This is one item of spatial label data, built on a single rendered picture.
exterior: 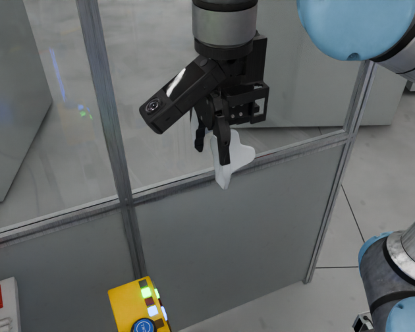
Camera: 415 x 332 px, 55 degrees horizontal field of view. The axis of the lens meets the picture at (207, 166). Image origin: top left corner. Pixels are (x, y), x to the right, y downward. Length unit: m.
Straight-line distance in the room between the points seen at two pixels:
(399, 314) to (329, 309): 1.48
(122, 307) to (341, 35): 0.77
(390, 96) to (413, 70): 2.91
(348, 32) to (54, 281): 1.29
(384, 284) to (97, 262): 0.93
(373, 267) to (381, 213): 1.92
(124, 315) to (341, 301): 1.52
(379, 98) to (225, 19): 2.84
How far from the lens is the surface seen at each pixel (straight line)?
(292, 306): 2.19
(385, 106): 3.31
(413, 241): 0.78
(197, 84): 0.48
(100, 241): 1.35
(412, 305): 0.78
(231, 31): 0.46
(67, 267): 1.41
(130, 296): 0.95
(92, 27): 0.95
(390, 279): 0.81
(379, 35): 0.32
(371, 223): 2.66
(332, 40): 0.31
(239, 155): 0.55
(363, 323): 1.11
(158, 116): 0.48
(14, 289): 1.31
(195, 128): 0.59
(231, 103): 0.51
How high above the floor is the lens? 1.88
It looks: 42 degrees down
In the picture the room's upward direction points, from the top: straight up
